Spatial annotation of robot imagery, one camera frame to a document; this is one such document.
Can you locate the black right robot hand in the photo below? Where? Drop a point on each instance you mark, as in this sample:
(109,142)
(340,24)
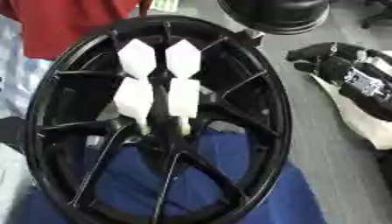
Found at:
(334,65)

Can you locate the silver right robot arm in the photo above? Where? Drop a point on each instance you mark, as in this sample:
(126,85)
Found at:
(365,125)

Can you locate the black spoked wheel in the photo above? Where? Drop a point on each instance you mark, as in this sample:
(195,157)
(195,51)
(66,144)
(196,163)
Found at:
(240,96)

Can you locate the black office chair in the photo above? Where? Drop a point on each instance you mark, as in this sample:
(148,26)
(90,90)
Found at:
(378,16)

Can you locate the black round tyre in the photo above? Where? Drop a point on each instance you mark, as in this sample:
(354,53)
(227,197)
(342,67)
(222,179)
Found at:
(278,14)

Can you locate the person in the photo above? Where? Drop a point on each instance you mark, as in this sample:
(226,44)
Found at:
(61,26)

